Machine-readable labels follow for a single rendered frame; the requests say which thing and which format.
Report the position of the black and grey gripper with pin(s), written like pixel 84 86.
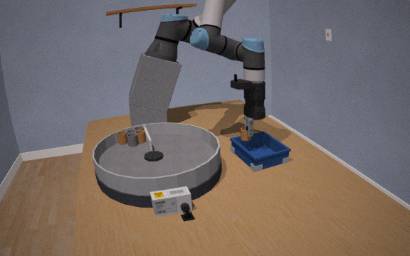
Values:
pixel 254 94

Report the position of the blue open crate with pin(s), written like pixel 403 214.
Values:
pixel 261 152

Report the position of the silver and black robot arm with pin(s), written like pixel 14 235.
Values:
pixel 175 27

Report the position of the bronze bushing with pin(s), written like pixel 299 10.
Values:
pixel 244 134
pixel 122 138
pixel 141 136

